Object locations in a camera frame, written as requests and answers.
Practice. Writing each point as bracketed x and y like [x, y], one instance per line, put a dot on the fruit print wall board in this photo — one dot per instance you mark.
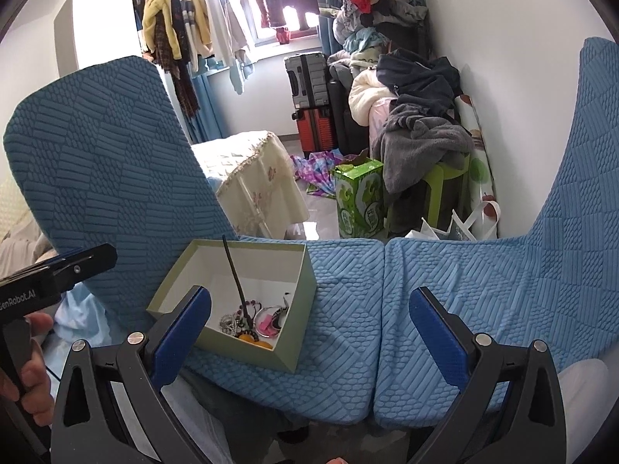
[481, 174]

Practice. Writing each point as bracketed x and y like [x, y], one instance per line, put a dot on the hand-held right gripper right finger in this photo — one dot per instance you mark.
[437, 343]

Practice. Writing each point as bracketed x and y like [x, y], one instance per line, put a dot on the green plastic stool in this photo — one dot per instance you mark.
[437, 179]

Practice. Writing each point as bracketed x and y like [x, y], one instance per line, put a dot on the purple colourful cloth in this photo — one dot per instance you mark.
[314, 164]

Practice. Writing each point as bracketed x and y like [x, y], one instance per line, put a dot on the table with cream cloth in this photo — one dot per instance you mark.
[246, 169]

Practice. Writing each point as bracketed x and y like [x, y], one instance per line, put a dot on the dark plaid scarf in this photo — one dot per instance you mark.
[181, 77]

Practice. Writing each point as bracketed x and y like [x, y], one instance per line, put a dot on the yellow knit sweater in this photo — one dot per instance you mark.
[159, 14]

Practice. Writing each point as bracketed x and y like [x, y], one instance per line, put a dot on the cream duvet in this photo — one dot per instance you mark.
[362, 96]

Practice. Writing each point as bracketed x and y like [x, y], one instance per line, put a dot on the dark blue-grey garment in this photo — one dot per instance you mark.
[416, 77]

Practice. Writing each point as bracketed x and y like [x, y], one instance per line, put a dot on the black hair stick orange ornaments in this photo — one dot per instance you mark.
[237, 285]

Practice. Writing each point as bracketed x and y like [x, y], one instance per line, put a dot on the person's grey trousers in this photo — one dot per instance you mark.
[580, 386]

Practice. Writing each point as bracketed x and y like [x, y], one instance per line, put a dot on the beige cushion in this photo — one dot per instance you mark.
[19, 246]

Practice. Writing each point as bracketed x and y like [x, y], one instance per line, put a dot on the light blue cloth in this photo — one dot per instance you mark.
[82, 314]

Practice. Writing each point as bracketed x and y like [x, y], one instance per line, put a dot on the window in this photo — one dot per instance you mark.
[292, 15]

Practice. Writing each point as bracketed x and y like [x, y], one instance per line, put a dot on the blue curtain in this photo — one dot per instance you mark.
[208, 106]

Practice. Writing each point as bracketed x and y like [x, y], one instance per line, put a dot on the pink cloth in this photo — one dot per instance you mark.
[379, 116]

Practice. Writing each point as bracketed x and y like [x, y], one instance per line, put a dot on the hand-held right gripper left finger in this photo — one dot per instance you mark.
[181, 338]

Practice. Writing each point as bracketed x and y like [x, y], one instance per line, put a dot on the green printed carton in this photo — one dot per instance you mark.
[358, 198]

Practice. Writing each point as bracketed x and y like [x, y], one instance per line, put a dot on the black suitcase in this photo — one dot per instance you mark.
[341, 106]

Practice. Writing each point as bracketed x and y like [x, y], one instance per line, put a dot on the grey fleece blanket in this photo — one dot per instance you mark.
[416, 140]

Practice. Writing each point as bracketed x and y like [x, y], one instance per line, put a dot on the person's left hand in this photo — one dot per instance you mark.
[38, 386]

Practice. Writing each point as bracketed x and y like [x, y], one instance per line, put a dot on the pile of mixed clothes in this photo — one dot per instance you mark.
[367, 43]

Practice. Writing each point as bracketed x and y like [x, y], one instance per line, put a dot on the white tote bag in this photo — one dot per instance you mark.
[476, 225]

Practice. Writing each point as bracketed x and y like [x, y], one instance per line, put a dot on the white hanging shirt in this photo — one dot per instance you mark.
[222, 14]

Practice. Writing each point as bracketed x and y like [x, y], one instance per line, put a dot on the red suitcase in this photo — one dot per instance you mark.
[314, 130]

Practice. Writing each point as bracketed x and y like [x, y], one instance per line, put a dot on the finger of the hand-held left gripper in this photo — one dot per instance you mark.
[87, 263]

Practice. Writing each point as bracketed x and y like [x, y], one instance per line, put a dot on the blue textured sofa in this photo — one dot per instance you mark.
[338, 299]

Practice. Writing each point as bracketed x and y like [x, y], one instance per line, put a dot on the grey hard suitcase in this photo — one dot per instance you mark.
[307, 80]

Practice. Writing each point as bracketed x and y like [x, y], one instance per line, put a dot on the pink hair clip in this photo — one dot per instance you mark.
[265, 323]

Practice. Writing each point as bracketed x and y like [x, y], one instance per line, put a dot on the white wardrobe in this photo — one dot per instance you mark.
[96, 24]

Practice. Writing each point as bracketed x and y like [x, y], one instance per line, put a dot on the white cardboard box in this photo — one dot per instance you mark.
[271, 270]

